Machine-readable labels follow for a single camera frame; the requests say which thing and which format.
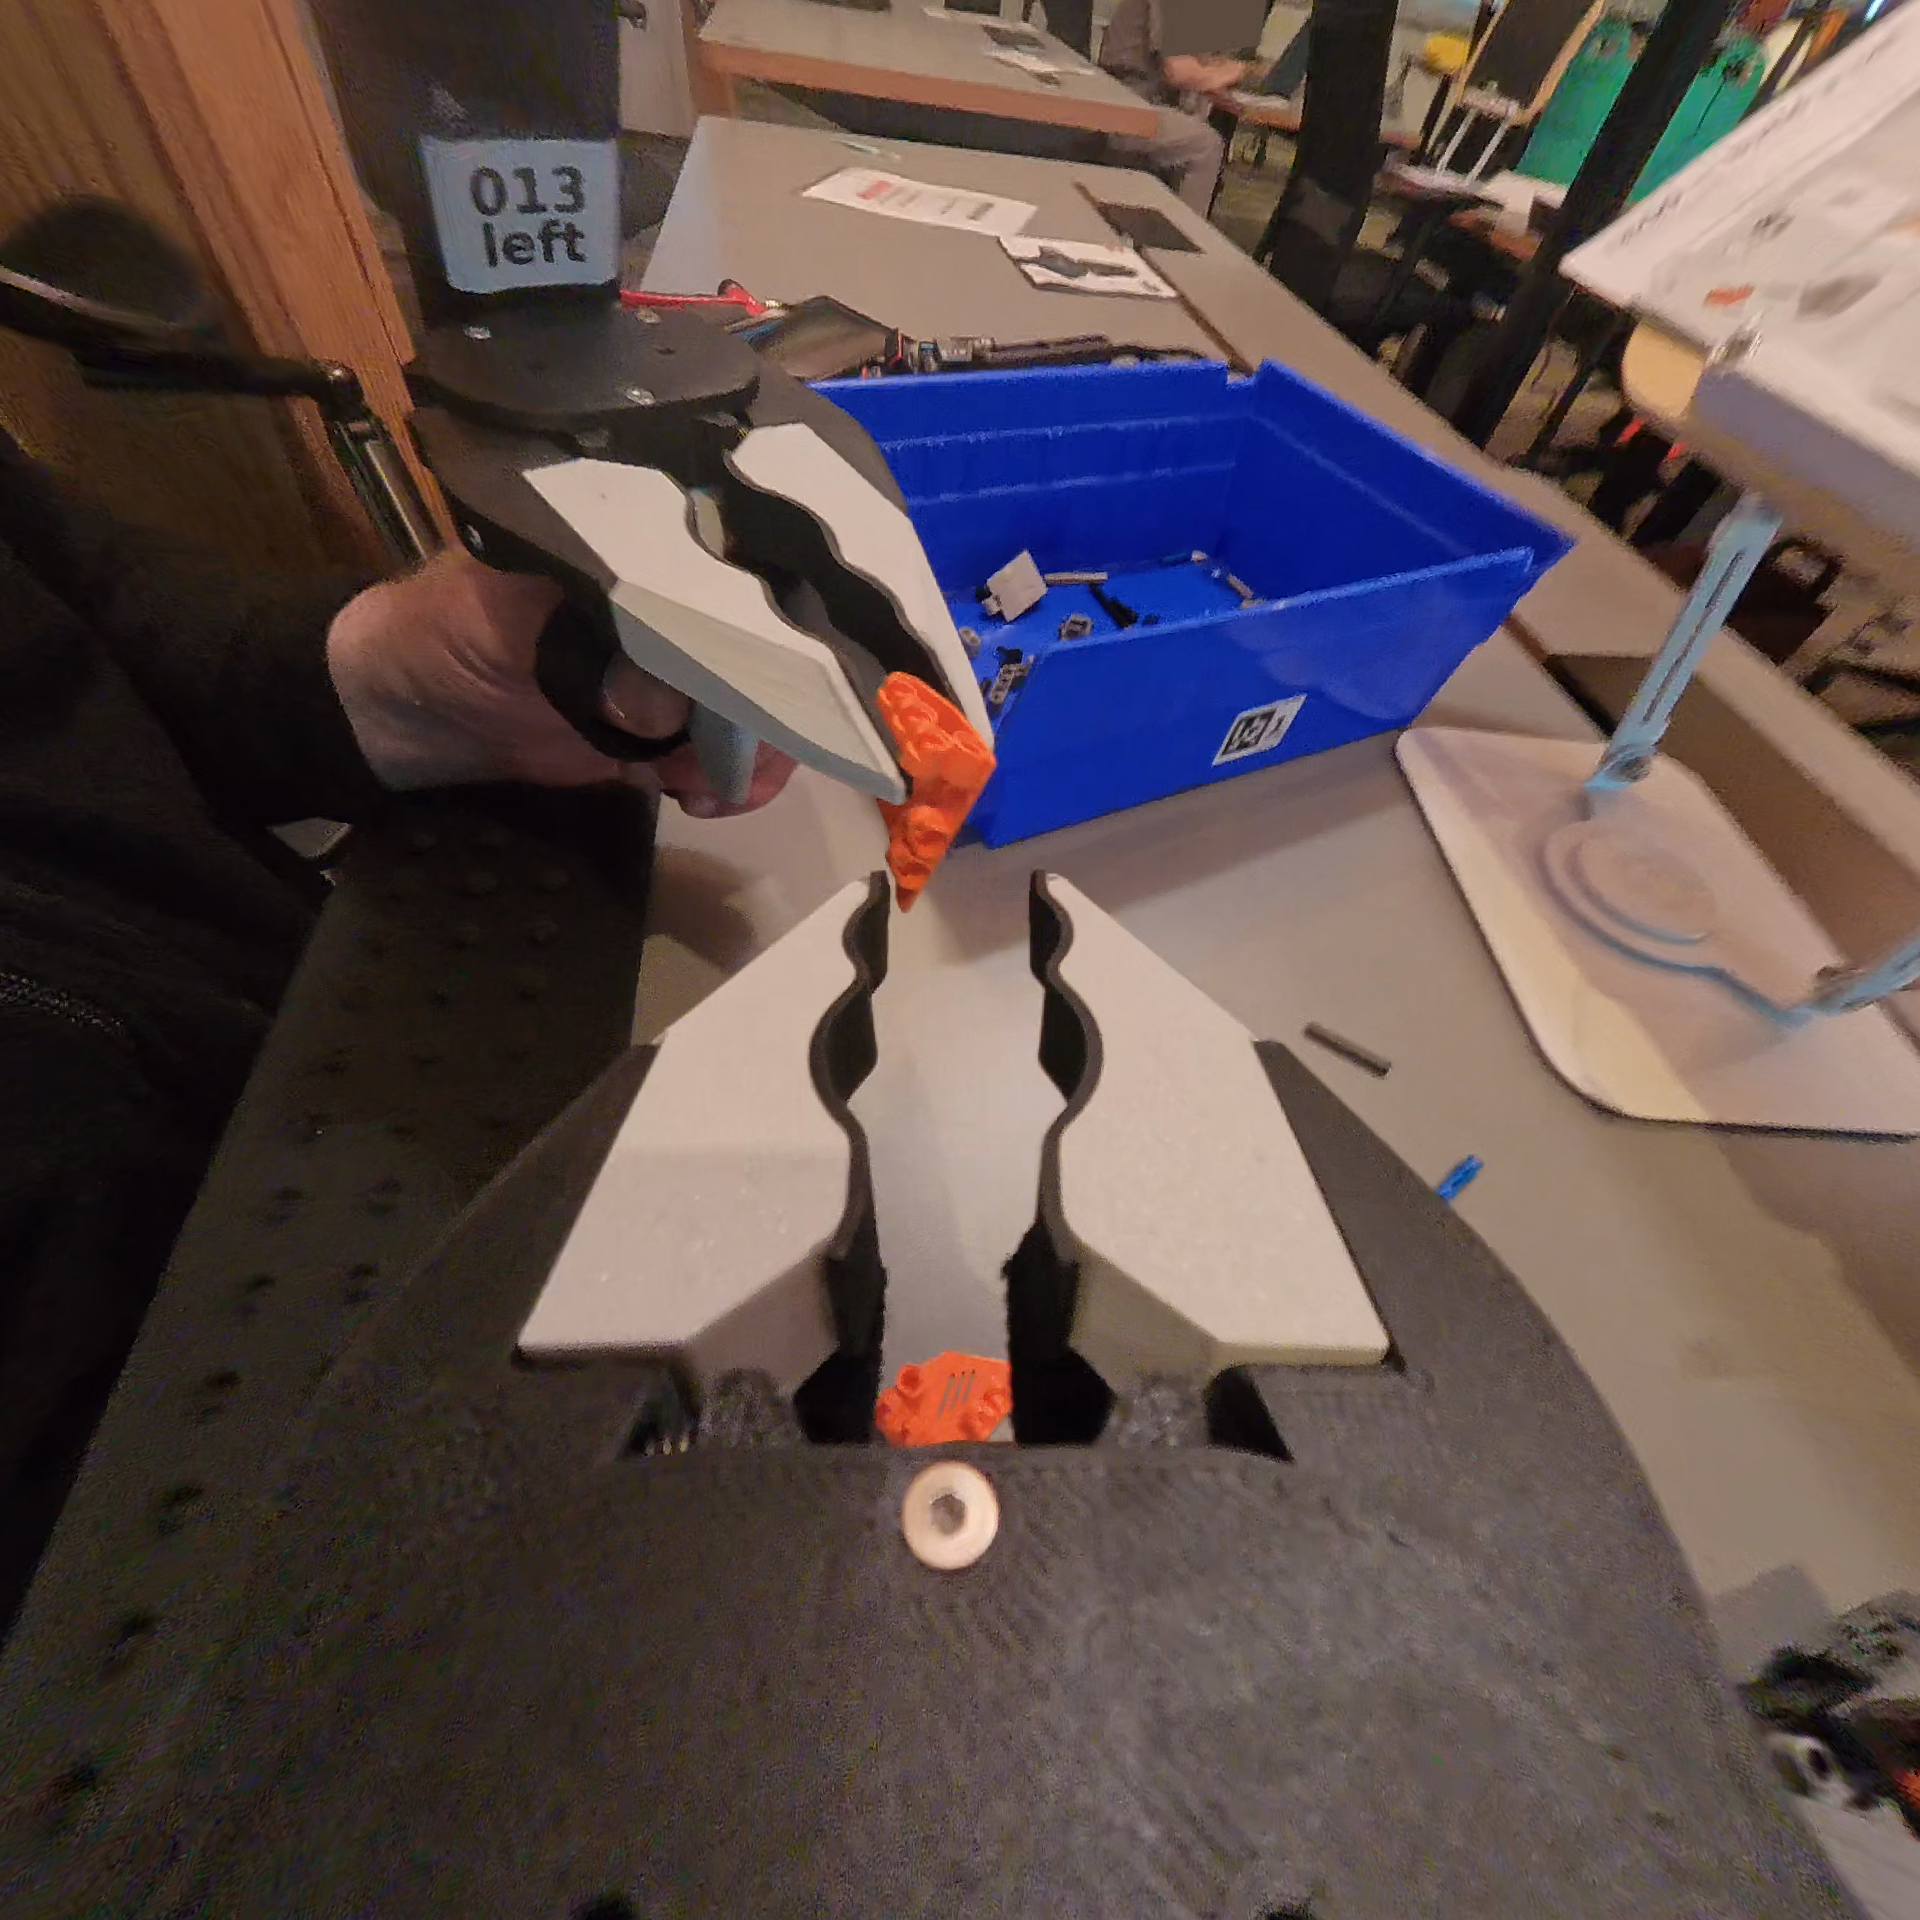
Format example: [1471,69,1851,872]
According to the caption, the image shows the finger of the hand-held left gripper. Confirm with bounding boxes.
[521,456,912,806]
[724,419,998,739]

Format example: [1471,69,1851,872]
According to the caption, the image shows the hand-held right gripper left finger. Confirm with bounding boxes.
[514,869,894,1372]

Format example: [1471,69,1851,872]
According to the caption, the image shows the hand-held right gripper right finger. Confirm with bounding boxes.
[1028,867,1390,1372]

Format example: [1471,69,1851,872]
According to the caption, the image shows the orange brick connector piece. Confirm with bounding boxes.
[871,668,1001,917]

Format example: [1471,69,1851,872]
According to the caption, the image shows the orange wing panel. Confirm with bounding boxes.
[871,1345,1014,1451]

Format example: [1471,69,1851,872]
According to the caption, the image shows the person's left forearm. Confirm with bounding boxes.
[89,494,376,842]

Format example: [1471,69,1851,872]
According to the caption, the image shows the person's left hand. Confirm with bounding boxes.
[326,542,799,822]

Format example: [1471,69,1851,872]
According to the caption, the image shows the small loose brick parts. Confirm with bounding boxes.
[971,548,1279,709]

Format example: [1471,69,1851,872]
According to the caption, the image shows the black zipper pouch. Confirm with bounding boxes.
[761,293,926,379]

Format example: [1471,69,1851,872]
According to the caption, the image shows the dark perforated panel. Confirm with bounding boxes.
[0,783,664,1654]

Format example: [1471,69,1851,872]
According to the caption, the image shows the printed leaflet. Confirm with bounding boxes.
[992,229,1181,304]

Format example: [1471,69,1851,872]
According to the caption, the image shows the white paper with red print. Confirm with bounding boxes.
[799,160,1039,236]

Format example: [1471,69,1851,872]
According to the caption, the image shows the black chair armrest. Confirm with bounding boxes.
[0,191,439,566]

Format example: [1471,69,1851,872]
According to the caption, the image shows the blue plastic bin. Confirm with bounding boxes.
[806,352,1577,851]

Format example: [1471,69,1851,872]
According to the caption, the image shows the wood-edged grey desk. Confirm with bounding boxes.
[693,0,1166,139]

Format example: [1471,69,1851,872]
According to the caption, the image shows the black office chair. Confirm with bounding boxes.
[1256,0,1407,290]

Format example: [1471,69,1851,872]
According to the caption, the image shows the black vertical pole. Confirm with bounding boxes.
[1442,0,1736,445]

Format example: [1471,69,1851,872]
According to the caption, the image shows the wood-backed white chair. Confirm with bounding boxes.
[1428,0,1609,169]

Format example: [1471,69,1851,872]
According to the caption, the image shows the tracked toy robot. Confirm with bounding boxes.
[1736,1593,1920,1849]

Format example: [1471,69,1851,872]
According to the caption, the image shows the white printed instruction sheet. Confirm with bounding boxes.
[1557,0,1920,394]

